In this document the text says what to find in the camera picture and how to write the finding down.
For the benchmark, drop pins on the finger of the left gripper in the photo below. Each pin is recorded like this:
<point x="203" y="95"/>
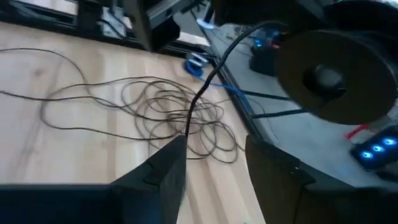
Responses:
<point x="264" y="11"/>

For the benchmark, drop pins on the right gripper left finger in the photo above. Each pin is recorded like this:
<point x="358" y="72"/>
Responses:
<point x="93" y="205"/>

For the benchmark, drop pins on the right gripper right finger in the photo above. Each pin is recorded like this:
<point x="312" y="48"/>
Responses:
<point x="311" y="205"/>

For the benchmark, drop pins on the black device blue lights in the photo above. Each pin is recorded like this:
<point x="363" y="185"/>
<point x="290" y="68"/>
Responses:
<point x="373" y="149"/>

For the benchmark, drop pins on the blue round device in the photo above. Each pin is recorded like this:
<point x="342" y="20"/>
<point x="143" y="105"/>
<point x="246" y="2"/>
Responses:
<point x="194" y="67"/>

